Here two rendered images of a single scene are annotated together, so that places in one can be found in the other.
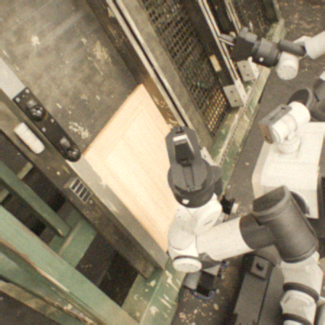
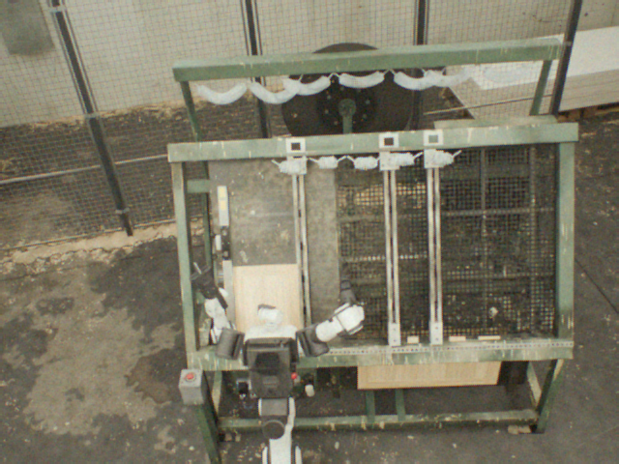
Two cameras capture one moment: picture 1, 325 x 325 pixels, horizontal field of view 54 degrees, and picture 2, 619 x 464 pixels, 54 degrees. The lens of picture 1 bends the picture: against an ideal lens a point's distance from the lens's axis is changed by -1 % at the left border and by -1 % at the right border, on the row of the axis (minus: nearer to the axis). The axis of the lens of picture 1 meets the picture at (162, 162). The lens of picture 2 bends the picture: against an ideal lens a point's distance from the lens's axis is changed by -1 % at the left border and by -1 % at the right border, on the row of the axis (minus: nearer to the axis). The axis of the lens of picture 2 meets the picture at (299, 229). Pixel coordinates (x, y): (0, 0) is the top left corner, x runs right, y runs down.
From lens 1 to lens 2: 2.89 m
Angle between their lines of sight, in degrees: 48
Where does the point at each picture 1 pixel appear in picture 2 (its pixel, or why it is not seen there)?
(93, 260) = not seen: hidden behind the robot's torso
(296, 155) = (264, 332)
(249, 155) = (468, 445)
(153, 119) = (290, 284)
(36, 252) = (185, 276)
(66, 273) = (187, 295)
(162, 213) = not seen: hidden behind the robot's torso
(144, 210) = (246, 316)
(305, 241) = (220, 349)
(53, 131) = (224, 246)
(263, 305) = not seen: outside the picture
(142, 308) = (204, 350)
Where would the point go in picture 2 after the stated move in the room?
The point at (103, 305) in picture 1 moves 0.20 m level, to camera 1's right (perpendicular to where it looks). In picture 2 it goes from (189, 322) to (199, 347)
